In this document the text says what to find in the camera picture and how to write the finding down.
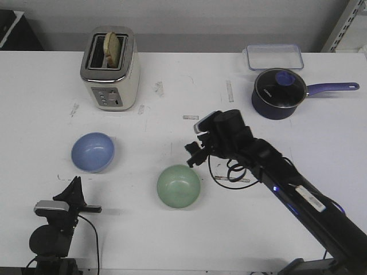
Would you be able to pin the black box in corner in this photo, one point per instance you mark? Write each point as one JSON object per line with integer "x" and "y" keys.
{"x": 16, "y": 33}

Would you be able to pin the clear plastic food container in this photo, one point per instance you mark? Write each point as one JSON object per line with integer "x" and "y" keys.
{"x": 267, "y": 56}

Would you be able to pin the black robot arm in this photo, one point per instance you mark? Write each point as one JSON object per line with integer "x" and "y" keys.
{"x": 51, "y": 242}
{"x": 207, "y": 194}

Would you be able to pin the bread slice in toaster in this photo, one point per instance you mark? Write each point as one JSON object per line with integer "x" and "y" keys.
{"x": 111, "y": 49}

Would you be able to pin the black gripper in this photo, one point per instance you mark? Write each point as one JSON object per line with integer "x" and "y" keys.
{"x": 72, "y": 195}
{"x": 212, "y": 141}

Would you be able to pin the white metal shelf rail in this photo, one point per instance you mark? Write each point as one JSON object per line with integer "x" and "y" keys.
{"x": 349, "y": 33}

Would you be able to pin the cream two-slot toaster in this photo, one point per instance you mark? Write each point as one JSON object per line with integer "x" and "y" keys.
{"x": 111, "y": 89}

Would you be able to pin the blue bowl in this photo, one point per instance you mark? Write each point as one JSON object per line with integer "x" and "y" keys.
{"x": 93, "y": 152}

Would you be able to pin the green bowl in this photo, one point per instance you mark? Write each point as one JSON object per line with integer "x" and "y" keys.
{"x": 178, "y": 186}

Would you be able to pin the glass pot lid purple knob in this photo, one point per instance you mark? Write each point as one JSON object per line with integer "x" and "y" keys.
{"x": 280, "y": 88}

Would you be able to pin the purple saucepan with handle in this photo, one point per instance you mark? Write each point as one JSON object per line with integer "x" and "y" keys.
{"x": 275, "y": 113}

